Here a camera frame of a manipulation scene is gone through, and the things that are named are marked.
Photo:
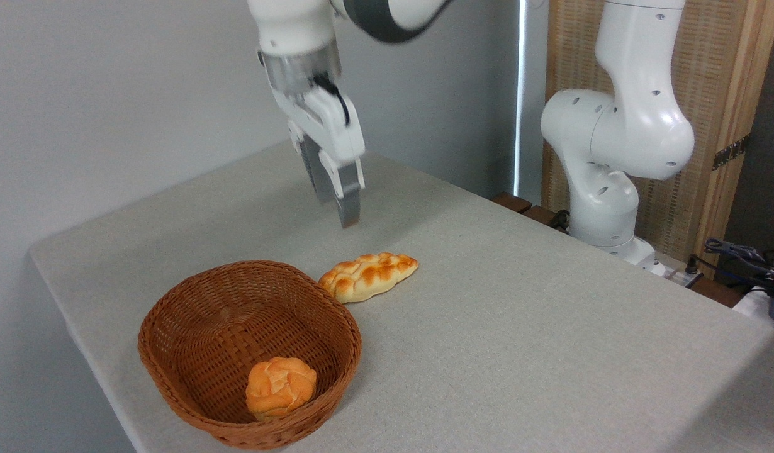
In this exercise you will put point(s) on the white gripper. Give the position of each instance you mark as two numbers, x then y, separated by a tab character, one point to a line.
327	129

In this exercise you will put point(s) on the long braided bread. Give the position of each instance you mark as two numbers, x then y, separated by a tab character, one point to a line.
368	277

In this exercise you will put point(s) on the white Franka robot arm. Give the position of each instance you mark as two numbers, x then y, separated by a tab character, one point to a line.
620	126

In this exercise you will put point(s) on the round bread roll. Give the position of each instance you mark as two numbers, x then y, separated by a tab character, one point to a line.
280	387

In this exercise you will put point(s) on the brown wicker basket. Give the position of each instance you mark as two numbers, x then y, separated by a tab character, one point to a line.
211	327

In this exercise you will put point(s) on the grey linen tablecloth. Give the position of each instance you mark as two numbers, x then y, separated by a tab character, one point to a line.
519	327

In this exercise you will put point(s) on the black metal hinge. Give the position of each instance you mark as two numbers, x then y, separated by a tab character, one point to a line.
731	152

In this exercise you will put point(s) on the white plastic box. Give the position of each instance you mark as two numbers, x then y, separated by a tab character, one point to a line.
752	305

